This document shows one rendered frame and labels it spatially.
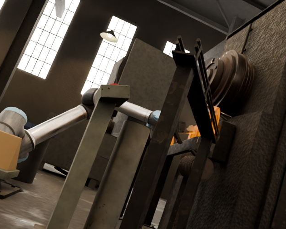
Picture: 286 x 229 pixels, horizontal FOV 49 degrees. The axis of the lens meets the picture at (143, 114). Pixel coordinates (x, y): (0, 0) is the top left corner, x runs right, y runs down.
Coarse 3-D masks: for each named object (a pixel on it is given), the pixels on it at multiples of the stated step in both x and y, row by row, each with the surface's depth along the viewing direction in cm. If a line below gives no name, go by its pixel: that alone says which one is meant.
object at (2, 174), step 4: (0, 172) 154; (4, 172) 154; (8, 172) 158; (12, 172) 167; (16, 172) 178; (0, 176) 154; (4, 176) 154; (8, 176) 162; (12, 176) 171; (16, 176) 182
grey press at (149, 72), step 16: (144, 48) 481; (128, 64) 469; (144, 64) 479; (160, 64) 489; (112, 80) 506; (128, 80) 468; (144, 80) 477; (160, 80) 487; (144, 96) 476; (160, 96) 485
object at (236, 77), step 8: (240, 56) 205; (240, 64) 199; (240, 72) 197; (232, 80) 194; (240, 80) 196; (232, 88) 196; (224, 96) 197; (232, 96) 198; (216, 104) 204; (224, 104) 201
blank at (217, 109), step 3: (216, 108) 156; (219, 108) 159; (216, 111) 154; (219, 111) 161; (216, 114) 156; (219, 114) 163; (210, 117) 153; (216, 117) 161; (219, 117) 165; (213, 129) 159
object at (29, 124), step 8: (24, 128) 240; (40, 144) 241; (48, 144) 251; (32, 152) 238; (40, 152) 243; (32, 160) 238; (40, 160) 246; (16, 168) 233; (24, 168) 235; (32, 168) 239; (24, 176) 235; (32, 176) 241
